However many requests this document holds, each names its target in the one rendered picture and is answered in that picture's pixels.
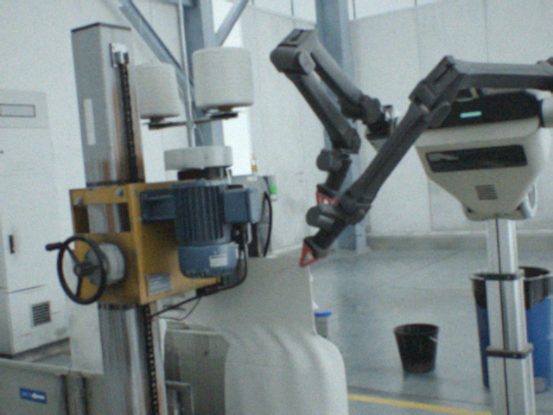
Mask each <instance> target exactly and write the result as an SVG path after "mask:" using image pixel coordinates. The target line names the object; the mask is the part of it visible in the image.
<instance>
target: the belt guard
mask: <svg viewBox="0 0 553 415"><path fill-rule="evenodd" d="M163 161H164V170H180V169H195V168H197V167H204V169H206V168H220V167H221V168H223V169H225V168H226V167H225V165H226V166H227V168H230V167H231V166H233V165H234V161H233V160H232V146H231V145H208V146H195V147H185V148H176V149H170V150H165V151H164V152H163ZM210 166H212V167H210ZM217 166H218V167H217Z"/></svg>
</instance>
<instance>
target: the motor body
mask: <svg viewBox="0 0 553 415"><path fill-rule="evenodd" d="M226 184H229V179H220V180H208V181H198V182H178V183H173V184H172V188H174V190H172V192H173V203H174V212H175V231H176V240H178V241H180V242H181V245H180V246H177V251H176V253H178V260H179V268H180V272H181V273H182V275H183V276H184V277H186V278H217V277H222V276H225V275H228V274H230V273H232V272H233V271H234V270H235V268H236V266H237V255H236V249H238V247H237V246H236V242H235V241H232V240H230V232H229V229H232V224H226V223H225V221H224V220H223V213H222V202H221V196H222V195H223V191H224V190H228V186H227V185H226ZM174 199H175V201H174Z"/></svg>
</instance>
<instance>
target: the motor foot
mask: <svg viewBox="0 0 553 415"><path fill-rule="evenodd" d="M139 201H140V209H141V219H142V224H143V225H146V224H152V223H158V222H164V221H171V220H174V219H175V212H174V203H173V195H172V189H171V188H164V189H154V190H144V191H140V192H139Z"/></svg>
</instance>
